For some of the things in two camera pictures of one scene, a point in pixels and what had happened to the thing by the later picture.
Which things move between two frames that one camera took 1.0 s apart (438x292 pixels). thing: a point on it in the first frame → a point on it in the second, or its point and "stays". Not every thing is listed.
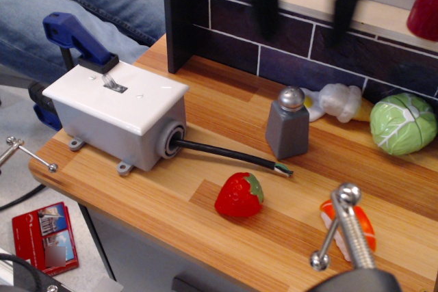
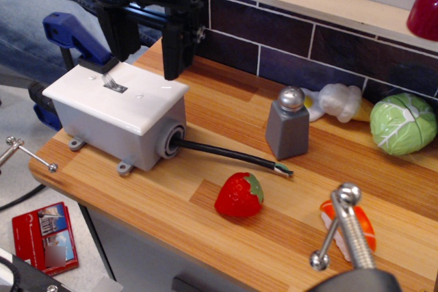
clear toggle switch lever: [109, 82] stays
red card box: [45, 237] stays
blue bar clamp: [63, 31] stays
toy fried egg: [312, 104] stays
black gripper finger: [265, 4] → [122, 35]
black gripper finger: [346, 3] → [178, 43]
